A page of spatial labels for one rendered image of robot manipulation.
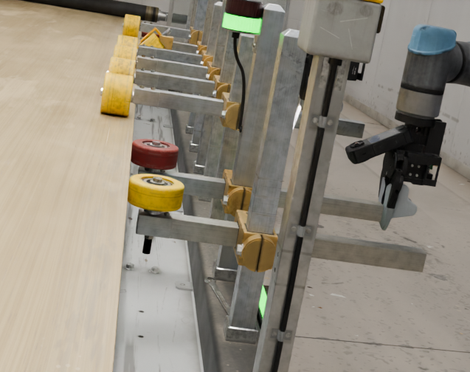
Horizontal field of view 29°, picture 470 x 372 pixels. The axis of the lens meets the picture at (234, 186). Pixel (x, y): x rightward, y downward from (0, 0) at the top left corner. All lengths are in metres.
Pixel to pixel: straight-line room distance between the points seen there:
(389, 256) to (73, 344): 0.70
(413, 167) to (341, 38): 0.68
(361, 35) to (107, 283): 0.37
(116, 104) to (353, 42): 0.87
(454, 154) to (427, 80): 5.46
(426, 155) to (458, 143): 5.39
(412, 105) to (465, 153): 5.29
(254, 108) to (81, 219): 0.48
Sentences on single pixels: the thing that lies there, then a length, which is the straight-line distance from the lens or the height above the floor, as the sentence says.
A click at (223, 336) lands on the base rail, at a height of 0.70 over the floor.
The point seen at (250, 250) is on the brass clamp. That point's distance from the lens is 1.27.
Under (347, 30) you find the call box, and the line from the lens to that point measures 0.97.
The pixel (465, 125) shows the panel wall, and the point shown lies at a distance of 6.94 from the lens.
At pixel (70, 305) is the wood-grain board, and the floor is 0.90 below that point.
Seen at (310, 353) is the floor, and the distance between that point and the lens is 3.15.
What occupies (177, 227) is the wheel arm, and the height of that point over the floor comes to 0.85.
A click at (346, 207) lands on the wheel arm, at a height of 0.85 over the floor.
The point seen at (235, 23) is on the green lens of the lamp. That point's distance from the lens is 1.48.
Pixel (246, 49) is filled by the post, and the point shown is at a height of 1.07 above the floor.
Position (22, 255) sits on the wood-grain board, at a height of 0.90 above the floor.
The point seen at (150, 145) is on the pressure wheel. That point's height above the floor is 0.91.
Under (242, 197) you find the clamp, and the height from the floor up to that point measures 0.86.
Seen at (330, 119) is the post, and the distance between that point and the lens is 1.00.
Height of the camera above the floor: 1.23
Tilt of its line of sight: 14 degrees down
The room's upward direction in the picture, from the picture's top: 10 degrees clockwise
